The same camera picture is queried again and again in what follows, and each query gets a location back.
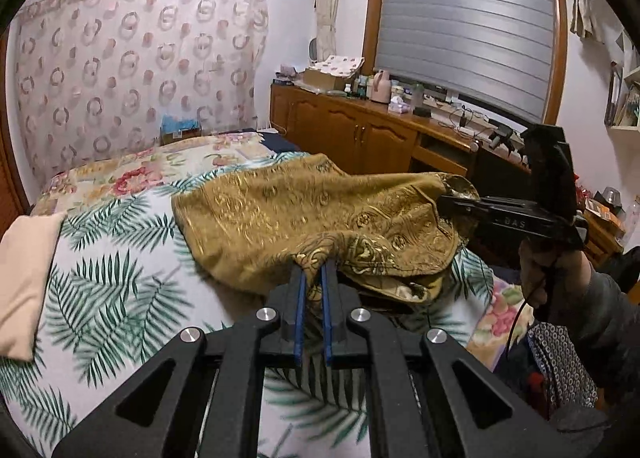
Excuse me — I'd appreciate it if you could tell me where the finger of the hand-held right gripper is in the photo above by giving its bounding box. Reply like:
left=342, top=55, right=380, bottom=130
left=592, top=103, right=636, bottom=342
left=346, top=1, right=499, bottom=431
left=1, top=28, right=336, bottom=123
left=439, top=193, right=495, bottom=239

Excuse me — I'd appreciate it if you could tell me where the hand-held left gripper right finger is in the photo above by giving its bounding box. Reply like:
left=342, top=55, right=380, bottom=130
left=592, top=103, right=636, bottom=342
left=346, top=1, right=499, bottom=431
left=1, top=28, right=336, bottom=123
left=320, top=263, right=577, bottom=458

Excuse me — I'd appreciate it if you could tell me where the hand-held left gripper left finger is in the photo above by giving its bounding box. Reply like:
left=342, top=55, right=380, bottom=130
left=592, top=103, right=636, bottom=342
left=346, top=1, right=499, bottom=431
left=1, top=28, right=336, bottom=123
left=50, top=265, right=308, bottom=458

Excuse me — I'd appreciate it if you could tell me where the brown gold patterned shirt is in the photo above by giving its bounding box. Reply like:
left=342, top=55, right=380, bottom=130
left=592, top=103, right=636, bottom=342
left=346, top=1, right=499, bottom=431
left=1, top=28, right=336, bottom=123
left=171, top=153, right=482, bottom=309

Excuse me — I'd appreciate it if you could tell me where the person's right forearm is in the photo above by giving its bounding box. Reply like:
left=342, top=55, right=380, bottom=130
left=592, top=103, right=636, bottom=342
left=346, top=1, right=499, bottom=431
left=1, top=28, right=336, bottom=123
left=545, top=247, right=640, bottom=421

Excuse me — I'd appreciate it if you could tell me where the person's right hand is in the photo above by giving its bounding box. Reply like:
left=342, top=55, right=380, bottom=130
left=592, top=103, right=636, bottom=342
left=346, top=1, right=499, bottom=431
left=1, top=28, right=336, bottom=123
left=517, top=239, right=594, bottom=321

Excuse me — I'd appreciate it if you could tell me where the clear plastic jar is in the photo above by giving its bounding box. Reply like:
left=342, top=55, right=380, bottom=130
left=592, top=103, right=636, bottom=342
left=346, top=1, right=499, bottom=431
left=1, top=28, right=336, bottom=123
left=410, top=82, right=427, bottom=117

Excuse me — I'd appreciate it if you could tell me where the pink thermos jug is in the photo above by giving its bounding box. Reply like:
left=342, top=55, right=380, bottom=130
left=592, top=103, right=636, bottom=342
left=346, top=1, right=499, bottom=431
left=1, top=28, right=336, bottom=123
left=369, top=69, right=393, bottom=104

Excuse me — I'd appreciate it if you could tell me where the wooden cabinet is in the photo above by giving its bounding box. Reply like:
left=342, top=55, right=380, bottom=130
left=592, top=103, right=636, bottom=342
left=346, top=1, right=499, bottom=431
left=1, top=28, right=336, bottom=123
left=269, top=80, right=532, bottom=179

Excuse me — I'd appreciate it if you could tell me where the grey window blind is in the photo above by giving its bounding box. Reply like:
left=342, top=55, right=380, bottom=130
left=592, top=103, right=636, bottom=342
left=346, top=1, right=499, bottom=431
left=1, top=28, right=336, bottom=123
left=374, top=0, right=558, bottom=125

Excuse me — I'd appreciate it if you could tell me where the hanging beige cloth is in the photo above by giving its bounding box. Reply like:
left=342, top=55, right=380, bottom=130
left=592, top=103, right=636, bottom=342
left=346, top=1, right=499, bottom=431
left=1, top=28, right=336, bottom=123
left=559, top=0, right=607, bottom=44

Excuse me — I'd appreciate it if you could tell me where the dark dotted cloth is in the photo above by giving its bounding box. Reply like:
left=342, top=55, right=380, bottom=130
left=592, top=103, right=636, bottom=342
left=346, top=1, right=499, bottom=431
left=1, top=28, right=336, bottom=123
left=526, top=322, right=599, bottom=413

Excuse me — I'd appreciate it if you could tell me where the palm leaf bed sheet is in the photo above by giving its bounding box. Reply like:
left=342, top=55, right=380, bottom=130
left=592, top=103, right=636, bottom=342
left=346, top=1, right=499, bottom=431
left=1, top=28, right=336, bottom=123
left=0, top=150, right=497, bottom=458

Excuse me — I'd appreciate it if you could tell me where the cardboard box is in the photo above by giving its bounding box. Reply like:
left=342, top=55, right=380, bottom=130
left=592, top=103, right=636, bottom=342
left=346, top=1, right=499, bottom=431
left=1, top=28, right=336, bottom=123
left=301, top=66, right=359, bottom=92

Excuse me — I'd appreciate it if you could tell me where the floral quilt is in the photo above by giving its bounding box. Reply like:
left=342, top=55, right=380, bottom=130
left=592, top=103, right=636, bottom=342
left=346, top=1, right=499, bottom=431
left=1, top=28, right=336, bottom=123
left=29, top=131, right=302, bottom=217

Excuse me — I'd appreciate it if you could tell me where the blue packet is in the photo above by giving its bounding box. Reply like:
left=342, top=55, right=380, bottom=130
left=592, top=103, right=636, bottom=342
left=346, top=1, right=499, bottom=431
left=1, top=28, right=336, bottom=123
left=159, top=112, right=202, bottom=147

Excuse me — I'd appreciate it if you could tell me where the beige pillow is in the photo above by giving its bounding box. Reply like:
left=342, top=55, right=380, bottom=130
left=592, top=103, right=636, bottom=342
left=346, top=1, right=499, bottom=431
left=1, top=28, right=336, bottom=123
left=0, top=211, right=69, bottom=364

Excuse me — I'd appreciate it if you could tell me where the circle patterned sheer curtain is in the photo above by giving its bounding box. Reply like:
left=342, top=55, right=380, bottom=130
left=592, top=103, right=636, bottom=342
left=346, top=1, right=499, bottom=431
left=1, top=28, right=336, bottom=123
left=12, top=0, right=272, bottom=189

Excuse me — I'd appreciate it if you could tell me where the wooden slatted wardrobe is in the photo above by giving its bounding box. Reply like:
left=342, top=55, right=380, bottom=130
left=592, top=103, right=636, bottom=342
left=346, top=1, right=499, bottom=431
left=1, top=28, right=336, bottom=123
left=0, top=26, right=32, bottom=239

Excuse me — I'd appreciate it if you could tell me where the white wall shelf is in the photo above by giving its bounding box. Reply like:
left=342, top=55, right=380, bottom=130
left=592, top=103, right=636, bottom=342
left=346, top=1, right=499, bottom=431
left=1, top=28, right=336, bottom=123
left=604, top=36, right=640, bottom=132

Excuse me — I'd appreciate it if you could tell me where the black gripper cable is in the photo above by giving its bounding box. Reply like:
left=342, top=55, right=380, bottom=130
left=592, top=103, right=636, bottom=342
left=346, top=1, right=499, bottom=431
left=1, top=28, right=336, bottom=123
left=504, top=262, right=557, bottom=360

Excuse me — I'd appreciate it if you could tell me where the wooden window frame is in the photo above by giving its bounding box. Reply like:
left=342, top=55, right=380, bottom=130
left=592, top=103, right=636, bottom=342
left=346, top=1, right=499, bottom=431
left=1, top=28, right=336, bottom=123
left=362, top=0, right=569, bottom=129

